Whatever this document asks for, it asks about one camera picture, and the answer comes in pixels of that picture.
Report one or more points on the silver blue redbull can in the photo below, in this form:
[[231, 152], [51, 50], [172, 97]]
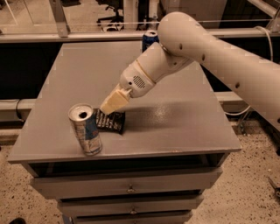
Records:
[[82, 119]]

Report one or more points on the black rxbar chocolate wrapper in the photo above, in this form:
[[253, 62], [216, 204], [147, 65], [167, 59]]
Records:
[[113, 122]]

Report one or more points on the blue pepsi can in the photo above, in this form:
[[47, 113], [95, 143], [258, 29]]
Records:
[[148, 39]]

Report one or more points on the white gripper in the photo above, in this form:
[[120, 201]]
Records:
[[136, 78]]

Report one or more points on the top grey drawer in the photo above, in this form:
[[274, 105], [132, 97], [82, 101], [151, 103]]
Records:
[[126, 183]]

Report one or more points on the grey drawer cabinet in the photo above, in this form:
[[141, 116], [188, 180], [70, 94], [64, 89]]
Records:
[[178, 125]]

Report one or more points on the grey drawer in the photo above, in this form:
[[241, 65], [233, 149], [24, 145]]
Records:
[[177, 217], [136, 205], [126, 183]]

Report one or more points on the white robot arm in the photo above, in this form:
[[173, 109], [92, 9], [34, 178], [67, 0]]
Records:
[[182, 40]]

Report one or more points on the middle grey drawer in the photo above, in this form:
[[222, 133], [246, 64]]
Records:
[[136, 205]]

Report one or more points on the bottom grey drawer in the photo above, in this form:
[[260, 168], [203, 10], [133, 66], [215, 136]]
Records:
[[177, 217]]

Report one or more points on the grey metal rail frame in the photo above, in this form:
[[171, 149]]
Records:
[[75, 20]]

